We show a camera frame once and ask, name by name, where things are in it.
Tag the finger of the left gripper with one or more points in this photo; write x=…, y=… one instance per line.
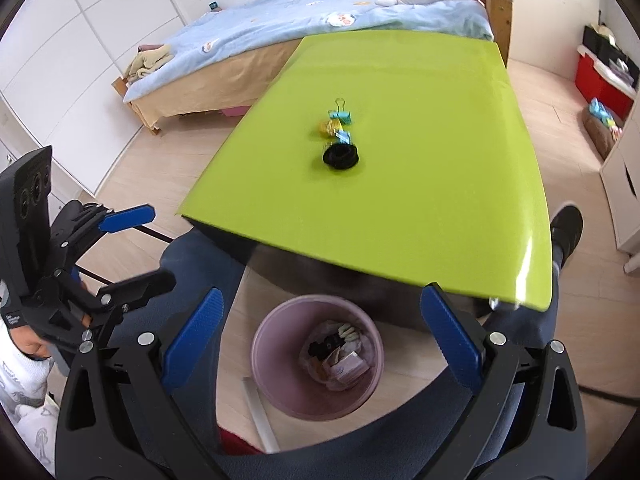
x=136, y=292
x=127, y=219

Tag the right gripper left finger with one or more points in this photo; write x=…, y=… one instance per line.
x=185, y=349

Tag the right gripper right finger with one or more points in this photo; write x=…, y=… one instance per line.
x=458, y=335

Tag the black round cap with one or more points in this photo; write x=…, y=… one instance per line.
x=341, y=156

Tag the yellow tape roll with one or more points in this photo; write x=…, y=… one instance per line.
x=330, y=128

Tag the blue binder clip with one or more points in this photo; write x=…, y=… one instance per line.
x=343, y=137

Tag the teal binder clip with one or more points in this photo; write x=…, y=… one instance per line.
x=340, y=113

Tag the pink trash bin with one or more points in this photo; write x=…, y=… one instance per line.
x=317, y=357

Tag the person's left hand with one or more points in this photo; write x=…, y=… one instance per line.
x=21, y=342

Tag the black shoe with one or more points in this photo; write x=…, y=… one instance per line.
x=566, y=231

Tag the beige folded towel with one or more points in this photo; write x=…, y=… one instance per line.
x=148, y=59

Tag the pink box under bed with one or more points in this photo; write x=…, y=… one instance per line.
x=238, y=111

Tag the white wardrobe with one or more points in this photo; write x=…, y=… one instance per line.
x=59, y=61

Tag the bed with blue blanket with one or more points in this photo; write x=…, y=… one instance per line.
x=230, y=58

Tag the green topped table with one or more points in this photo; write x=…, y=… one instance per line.
x=447, y=189

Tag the white drawer unit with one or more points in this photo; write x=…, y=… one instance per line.
x=620, y=177

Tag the brown pet bed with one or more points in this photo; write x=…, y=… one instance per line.
x=602, y=127

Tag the red storage box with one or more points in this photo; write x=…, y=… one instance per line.
x=596, y=81

